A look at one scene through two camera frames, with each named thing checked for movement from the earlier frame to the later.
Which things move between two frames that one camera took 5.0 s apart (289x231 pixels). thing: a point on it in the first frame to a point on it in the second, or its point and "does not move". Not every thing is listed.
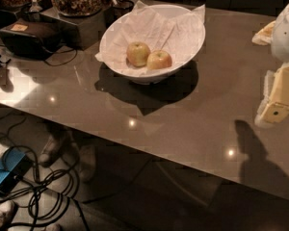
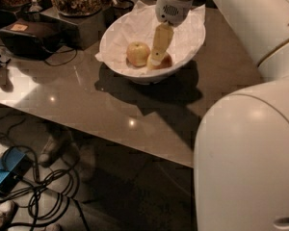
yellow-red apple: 159,60 does not move
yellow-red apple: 138,53 does not move
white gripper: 286,36 to 169,10
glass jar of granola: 78,0 does not move
